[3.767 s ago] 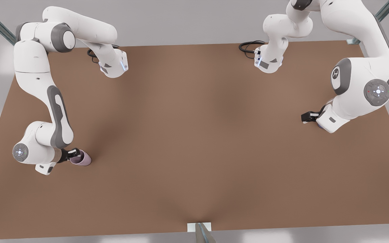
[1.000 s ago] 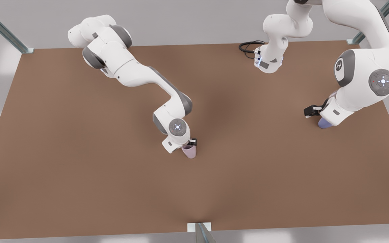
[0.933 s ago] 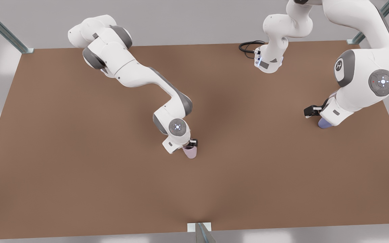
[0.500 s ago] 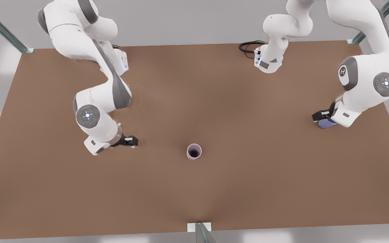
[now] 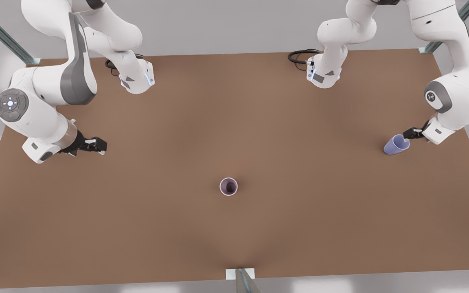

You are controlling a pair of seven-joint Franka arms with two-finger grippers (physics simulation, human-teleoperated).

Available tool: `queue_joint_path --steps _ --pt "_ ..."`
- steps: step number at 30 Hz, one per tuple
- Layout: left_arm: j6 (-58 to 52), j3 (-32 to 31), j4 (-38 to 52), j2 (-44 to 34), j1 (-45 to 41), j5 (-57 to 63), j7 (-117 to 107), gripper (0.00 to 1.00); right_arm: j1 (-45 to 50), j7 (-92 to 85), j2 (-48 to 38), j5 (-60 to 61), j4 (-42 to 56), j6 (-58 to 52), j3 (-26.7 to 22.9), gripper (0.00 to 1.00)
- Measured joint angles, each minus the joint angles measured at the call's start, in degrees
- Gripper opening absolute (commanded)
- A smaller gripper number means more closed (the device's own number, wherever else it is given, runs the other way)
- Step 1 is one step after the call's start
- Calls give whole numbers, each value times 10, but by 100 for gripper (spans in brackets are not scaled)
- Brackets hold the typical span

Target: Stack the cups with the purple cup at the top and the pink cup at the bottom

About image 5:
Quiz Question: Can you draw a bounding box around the purple cup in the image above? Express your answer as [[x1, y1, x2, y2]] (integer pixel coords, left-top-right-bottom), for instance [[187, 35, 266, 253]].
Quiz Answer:
[[383, 134, 411, 156]]

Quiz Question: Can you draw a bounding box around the pink cup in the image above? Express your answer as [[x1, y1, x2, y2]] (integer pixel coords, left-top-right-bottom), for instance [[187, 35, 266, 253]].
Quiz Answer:
[[219, 177, 239, 197]]

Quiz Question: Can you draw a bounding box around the black cable loop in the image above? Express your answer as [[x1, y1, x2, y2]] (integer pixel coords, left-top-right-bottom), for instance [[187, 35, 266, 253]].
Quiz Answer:
[[105, 53, 146, 77], [288, 49, 321, 72]]

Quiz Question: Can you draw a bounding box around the silver frame post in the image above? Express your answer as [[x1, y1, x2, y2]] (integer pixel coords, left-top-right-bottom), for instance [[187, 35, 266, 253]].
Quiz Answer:
[[418, 0, 469, 55], [0, 2, 42, 66], [226, 268, 261, 293]]

